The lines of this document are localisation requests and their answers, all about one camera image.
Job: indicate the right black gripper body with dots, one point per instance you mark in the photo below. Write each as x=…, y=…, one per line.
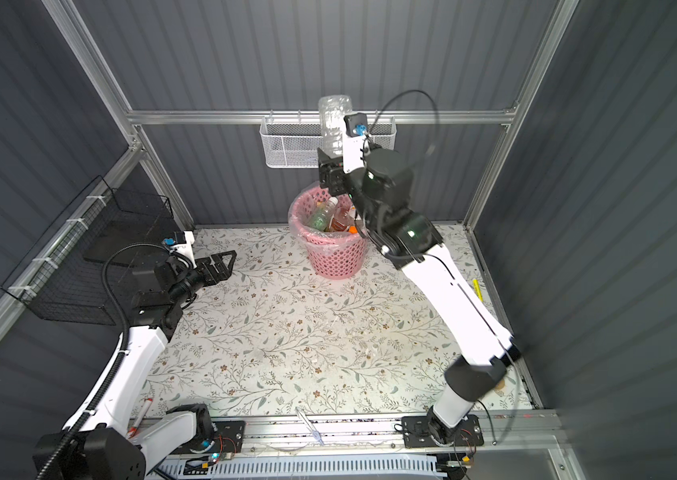
x=332, y=174

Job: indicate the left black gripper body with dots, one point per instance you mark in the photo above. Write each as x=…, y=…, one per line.
x=186, y=283

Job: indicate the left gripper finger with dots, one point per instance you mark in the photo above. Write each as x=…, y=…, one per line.
x=219, y=261
x=212, y=275

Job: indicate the clear ribbed bottle white cap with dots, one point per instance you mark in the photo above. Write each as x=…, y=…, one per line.
x=332, y=110

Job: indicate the red label clear bottle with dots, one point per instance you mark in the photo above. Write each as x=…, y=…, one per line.
x=343, y=219

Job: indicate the green soda bottle yellow cap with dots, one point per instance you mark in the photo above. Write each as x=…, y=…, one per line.
x=321, y=219

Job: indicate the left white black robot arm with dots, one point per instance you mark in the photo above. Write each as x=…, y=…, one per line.
x=96, y=442

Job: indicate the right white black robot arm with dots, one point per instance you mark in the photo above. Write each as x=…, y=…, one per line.
x=378, y=185

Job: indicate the clear plastic bin liner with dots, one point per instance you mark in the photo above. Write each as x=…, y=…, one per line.
x=327, y=243

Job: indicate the pink perforated plastic bin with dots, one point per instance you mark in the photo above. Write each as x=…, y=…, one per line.
x=333, y=255

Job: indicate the red white pen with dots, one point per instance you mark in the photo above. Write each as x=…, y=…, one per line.
x=140, y=417

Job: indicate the yellow highlighter pen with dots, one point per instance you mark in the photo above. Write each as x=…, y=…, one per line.
x=477, y=290

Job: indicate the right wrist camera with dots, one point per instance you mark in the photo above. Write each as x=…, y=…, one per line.
x=354, y=141

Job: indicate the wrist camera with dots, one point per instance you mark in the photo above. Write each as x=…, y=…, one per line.
x=354, y=141
x=181, y=243

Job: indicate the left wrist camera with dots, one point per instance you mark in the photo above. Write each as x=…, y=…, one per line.
x=181, y=243

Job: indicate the white wire mesh basket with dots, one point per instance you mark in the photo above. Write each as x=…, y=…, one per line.
x=294, y=144

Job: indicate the black wire mesh basket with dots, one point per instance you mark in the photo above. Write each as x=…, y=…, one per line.
x=61, y=279

